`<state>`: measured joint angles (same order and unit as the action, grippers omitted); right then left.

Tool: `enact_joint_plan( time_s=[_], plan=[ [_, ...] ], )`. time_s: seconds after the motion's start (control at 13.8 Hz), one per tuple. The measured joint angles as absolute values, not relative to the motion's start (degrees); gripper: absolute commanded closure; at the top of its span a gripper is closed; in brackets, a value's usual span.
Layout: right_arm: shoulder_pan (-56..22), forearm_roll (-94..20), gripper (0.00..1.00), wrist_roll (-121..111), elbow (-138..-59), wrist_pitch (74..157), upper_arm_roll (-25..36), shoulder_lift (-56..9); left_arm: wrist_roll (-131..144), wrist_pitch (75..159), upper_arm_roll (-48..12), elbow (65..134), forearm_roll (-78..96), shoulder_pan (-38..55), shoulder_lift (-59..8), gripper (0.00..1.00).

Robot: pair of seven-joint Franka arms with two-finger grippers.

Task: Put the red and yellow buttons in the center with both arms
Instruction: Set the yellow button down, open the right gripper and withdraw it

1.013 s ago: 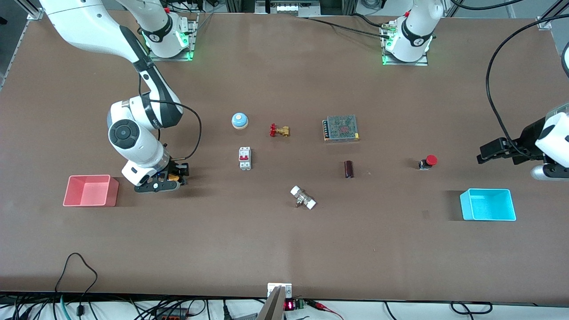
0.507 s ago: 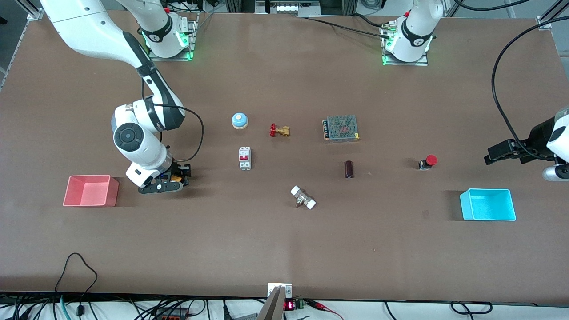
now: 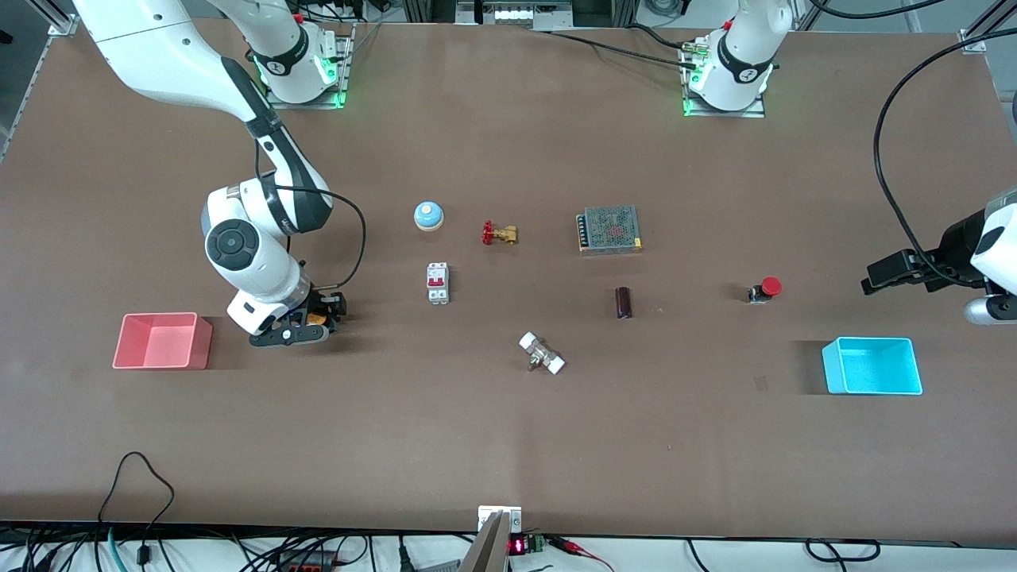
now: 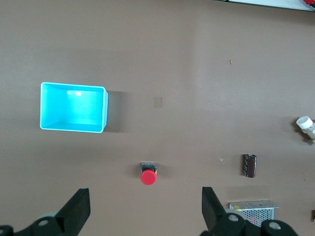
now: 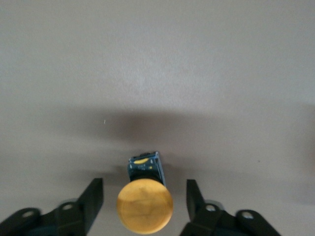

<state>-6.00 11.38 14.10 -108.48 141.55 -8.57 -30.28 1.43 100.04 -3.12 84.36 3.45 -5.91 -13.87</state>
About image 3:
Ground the cyan plastic bin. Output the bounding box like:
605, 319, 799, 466
822, 337, 924, 396

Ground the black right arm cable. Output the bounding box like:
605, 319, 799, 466
254, 139, 367, 288

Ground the black cable loop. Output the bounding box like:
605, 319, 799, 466
98, 451, 176, 549

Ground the red clip lead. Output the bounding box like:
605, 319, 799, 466
547, 535, 614, 572

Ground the metal mesh power supply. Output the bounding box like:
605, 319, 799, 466
576, 206, 644, 256

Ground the black coiled cable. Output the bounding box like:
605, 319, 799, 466
805, 538, 882, 564

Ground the grey camera mount bar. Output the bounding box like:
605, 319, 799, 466
459, 505, 524, 572

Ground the white-capped metal fitting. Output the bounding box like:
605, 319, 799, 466
518, 331, 567, 376

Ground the pink plastic bin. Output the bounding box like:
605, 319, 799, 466
112, 312, 213, 371

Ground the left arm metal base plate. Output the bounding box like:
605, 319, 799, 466
682, 48, 766, 118

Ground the black cable to base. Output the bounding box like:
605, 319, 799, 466
547, 22, 702, 72

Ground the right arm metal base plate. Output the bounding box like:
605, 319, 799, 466
264, 24, 352, 110

